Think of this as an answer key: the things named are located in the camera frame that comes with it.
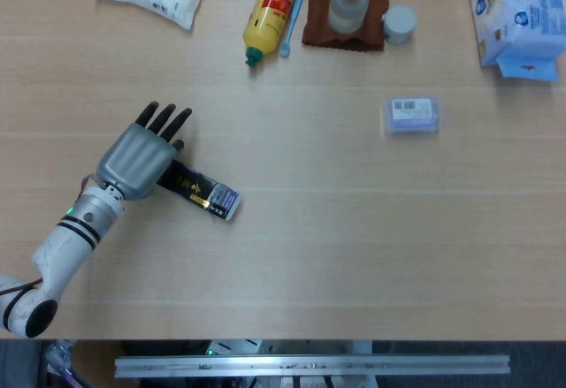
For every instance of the large blue white package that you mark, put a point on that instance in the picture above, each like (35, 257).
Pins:
(517, 17)

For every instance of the light blue toothbrush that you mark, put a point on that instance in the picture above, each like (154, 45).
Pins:
(294, 12)

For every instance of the black snack bar packet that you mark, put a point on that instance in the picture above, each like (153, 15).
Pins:
(201, 190)

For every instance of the brown cloth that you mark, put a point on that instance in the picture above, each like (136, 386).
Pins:
(347, 10)

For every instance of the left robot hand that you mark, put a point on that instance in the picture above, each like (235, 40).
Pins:
(137, 158)

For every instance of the aluminium rail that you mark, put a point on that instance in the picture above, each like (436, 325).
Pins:
(311, 366)

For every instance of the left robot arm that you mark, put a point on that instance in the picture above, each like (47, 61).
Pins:
(62, 246)

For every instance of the yellow bottle with green cap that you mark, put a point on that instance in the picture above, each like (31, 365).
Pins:
(272, 10)

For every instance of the purple soap in clear box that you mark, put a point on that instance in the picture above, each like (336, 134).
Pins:
(412, 116)

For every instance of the frosted glass bottle wooden cap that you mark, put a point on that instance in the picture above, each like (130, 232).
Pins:
(349, 3)

